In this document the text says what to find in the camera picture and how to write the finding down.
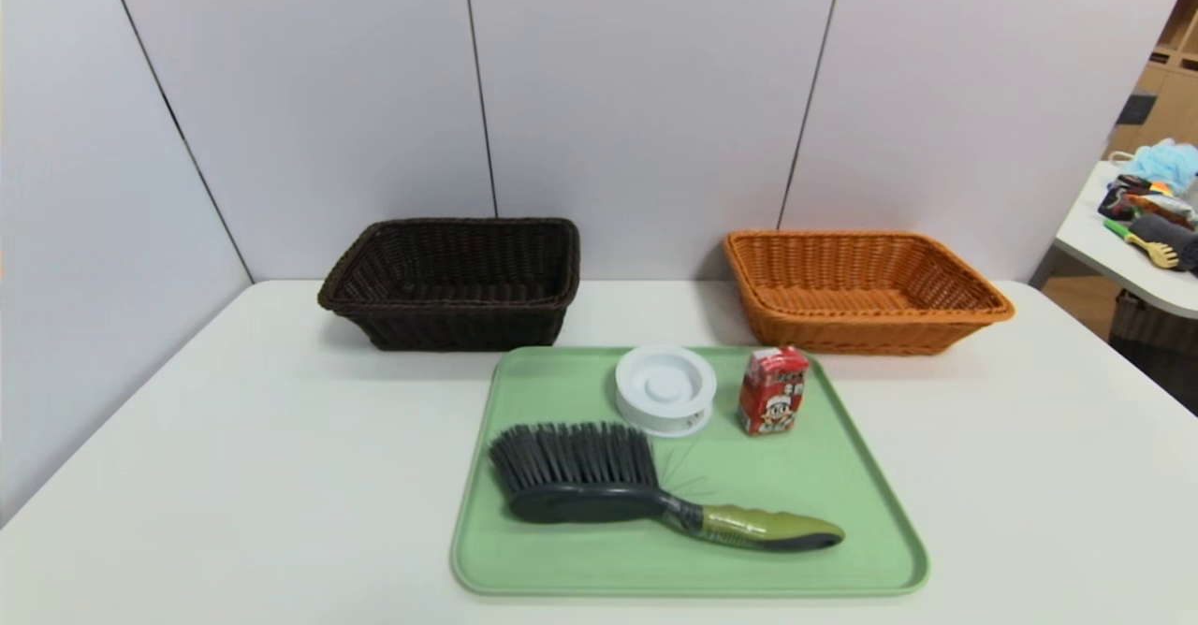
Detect white round plastic container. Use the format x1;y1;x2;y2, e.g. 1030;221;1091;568
615;344;718;438

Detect grey brush green handle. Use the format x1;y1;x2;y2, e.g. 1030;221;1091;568
488;422;846;553

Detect dark brown wicker basket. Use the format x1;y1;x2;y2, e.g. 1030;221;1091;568
317;218;581;352

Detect orange wicker basket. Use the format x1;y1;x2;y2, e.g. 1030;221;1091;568
723;229;1016;356

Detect dark wicker storage basket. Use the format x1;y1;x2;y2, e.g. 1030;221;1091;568
1110;288;1198;356

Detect red milk carton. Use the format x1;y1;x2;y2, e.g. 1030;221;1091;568
738;345;811;437

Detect light green plastic tray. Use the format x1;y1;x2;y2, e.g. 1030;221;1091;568
450;345;930;598

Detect white side table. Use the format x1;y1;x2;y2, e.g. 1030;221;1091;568
1055;159;1198;319

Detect colourful snack packets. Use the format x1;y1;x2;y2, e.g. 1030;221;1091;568
1098;174;1198;228

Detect dark grey square object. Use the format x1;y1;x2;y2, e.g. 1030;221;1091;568
1116;90;1160;126

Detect dark grey cloth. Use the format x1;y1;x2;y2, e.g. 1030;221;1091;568
1130;213;1198;272

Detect light blue cloth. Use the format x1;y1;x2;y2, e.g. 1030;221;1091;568
1114;138;1198;194

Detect wooden shelf cabinet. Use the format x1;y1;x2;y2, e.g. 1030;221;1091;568
1107;0;1198;160

